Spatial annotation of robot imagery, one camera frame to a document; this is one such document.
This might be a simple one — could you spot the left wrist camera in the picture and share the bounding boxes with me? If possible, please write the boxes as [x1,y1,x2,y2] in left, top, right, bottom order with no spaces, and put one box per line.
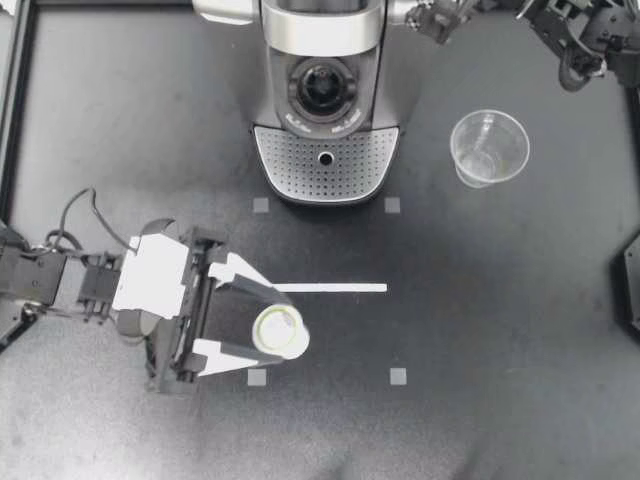
[111,216,192,343]

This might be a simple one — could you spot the black and silver coffee machine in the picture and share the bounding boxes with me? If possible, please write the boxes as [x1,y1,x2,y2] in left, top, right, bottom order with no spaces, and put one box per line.
[192,0,420,206]

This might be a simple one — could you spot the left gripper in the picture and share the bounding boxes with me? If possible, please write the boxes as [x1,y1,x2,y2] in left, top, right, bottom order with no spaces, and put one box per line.
[143,225,297,394]

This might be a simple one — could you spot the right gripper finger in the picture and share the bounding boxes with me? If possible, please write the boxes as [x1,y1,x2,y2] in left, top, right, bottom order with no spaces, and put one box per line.
[404,0,475,47]

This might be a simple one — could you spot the black cable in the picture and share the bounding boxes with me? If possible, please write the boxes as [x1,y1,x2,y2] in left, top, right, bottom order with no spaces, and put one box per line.
[47,186,132,254]

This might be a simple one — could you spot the clear plastic cup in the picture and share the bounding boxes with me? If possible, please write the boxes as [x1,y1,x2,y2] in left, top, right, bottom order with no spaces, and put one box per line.
[449,108,532,190]

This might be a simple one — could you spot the white coffee capsule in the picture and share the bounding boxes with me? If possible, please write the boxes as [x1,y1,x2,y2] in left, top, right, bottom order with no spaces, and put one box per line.
[251,304,311,361]

